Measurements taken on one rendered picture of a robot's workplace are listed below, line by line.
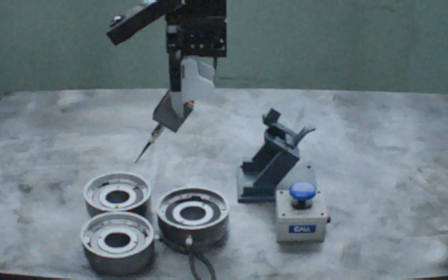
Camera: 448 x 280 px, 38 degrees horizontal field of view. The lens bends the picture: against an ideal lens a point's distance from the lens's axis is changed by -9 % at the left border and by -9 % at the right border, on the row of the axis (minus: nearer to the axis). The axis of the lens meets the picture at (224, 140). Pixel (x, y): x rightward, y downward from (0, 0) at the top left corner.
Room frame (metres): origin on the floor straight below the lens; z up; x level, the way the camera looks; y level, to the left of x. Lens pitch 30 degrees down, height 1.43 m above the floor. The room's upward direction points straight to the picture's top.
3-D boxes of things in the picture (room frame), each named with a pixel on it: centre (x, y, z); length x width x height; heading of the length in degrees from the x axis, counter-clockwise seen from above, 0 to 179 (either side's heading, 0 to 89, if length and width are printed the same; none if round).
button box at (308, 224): (0.83, -0.12, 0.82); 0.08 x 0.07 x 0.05; 89
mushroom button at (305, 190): (0.83, -0.11, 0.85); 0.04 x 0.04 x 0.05
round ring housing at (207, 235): (0.83, 0.04, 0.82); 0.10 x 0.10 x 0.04
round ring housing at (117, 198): (0.87, 0.16, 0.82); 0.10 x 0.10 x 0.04
